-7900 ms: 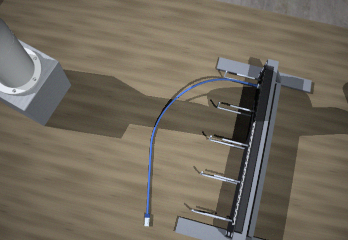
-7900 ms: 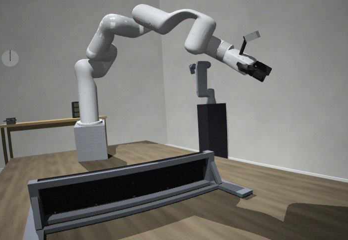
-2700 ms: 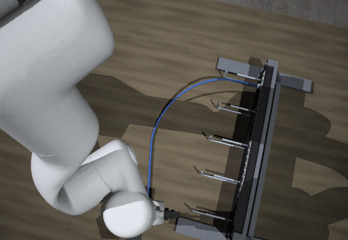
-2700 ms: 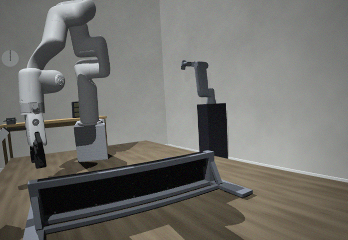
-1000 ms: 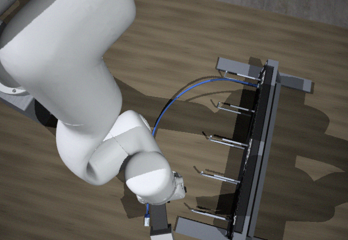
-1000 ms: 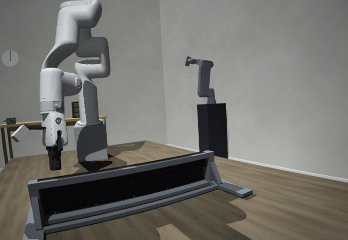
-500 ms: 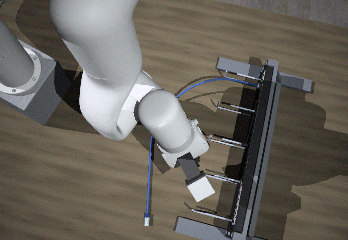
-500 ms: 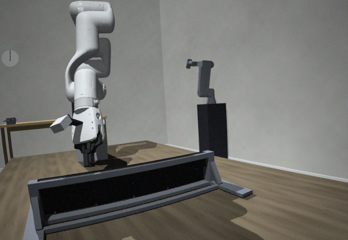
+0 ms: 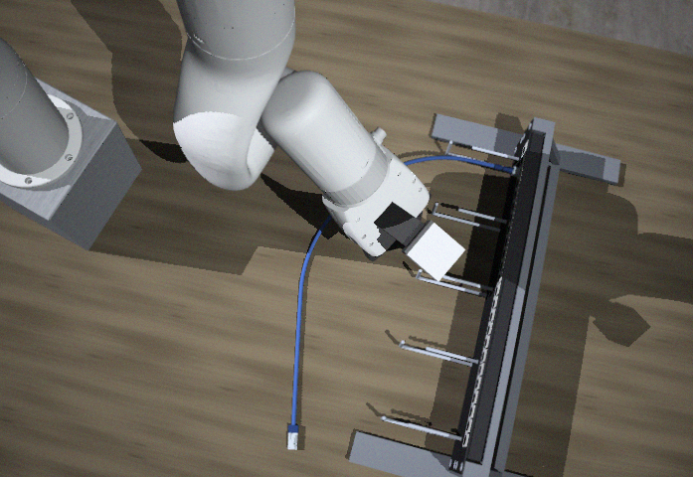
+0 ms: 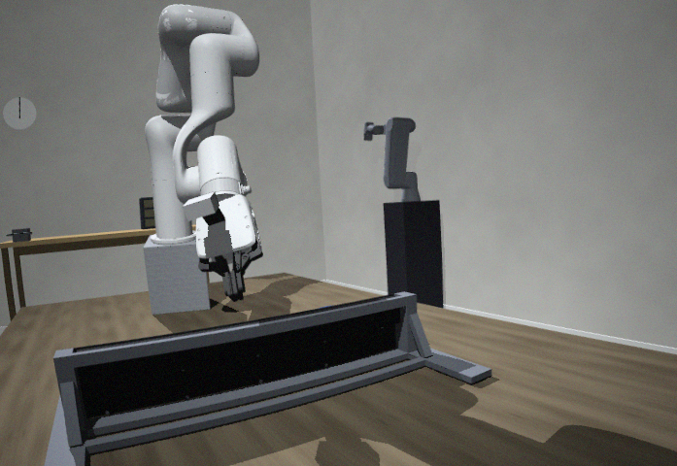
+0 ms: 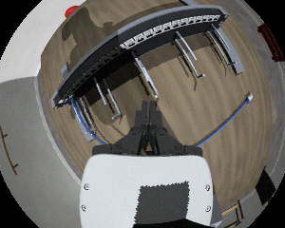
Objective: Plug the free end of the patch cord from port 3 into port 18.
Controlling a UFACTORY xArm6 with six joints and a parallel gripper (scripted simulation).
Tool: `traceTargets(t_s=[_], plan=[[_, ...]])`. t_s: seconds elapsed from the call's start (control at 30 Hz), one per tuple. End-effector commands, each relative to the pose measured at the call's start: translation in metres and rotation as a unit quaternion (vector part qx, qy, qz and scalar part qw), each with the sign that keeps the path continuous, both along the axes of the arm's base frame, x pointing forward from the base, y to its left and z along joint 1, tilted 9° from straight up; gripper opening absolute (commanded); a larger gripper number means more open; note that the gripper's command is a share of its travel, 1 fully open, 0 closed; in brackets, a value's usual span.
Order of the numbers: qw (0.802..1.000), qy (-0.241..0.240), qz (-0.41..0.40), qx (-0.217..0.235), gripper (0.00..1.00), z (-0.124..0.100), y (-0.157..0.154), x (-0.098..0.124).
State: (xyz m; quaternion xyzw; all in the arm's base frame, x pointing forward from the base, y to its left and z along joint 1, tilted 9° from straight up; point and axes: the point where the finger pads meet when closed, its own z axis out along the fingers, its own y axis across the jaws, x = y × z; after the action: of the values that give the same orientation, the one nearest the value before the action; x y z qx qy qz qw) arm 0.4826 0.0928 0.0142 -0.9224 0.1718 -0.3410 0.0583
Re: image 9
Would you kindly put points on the blue patch cord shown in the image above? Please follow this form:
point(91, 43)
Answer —
point(298, 327)

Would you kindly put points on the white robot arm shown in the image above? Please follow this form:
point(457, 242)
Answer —
point(231, 74)

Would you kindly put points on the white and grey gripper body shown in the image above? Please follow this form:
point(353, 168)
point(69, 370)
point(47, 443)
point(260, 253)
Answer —
point(398, 187)

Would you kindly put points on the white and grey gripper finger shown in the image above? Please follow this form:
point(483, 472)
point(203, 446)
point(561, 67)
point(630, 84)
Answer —
point(395, 245)
point(419, 217)

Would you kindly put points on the white cable plug with blue boot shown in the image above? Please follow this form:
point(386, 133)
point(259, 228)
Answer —
point(292, 436)

